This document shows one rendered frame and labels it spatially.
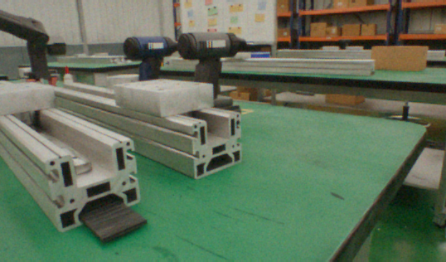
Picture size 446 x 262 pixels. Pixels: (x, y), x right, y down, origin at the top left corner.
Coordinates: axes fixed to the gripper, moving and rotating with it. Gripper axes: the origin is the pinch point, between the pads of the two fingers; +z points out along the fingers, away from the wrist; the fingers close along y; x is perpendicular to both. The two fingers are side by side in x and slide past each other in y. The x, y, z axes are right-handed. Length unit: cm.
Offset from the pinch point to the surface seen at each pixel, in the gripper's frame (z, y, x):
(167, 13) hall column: -96, 474, 634
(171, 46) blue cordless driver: -16, 23, -55
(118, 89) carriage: -9, -5, -77
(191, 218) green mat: 3, -11, -106
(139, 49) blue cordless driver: -16, 12, -56
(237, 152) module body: 1, 6, -97
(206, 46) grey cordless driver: -16, 16, -78
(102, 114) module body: -3, -4, -67
